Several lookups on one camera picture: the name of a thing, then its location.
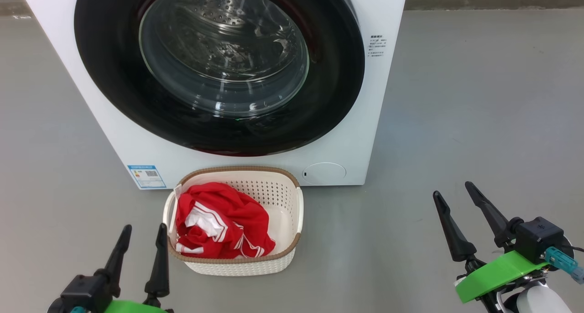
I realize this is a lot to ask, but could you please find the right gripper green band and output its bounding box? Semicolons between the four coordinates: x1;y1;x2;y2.
433;181;562;313

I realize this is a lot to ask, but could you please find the blue energy label sticker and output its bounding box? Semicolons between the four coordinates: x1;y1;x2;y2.
127;165;167;190

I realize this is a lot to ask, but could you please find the small printed text sticker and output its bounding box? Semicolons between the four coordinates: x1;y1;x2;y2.
369;35;387;58

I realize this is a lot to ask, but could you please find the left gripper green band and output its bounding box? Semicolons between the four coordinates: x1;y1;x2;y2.
94;223;174;313

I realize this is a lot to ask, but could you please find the black round glass washer door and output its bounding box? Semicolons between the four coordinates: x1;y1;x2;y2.
74;0;365;157

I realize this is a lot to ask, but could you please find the grey wall baseboard strip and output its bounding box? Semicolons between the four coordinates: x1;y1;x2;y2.
404;0;584;11

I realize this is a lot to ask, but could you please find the white front-load washing machine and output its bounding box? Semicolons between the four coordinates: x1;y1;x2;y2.
17;0;409;190

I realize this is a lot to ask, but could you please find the round white filter cover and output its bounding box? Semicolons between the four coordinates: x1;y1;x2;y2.
302;162;347;185

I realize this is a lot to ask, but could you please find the cream perforated basket brown rim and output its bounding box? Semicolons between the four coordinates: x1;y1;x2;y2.
163;166;304;277

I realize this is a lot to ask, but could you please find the red garment with white stripes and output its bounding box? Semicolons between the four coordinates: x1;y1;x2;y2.
175;182;276;259

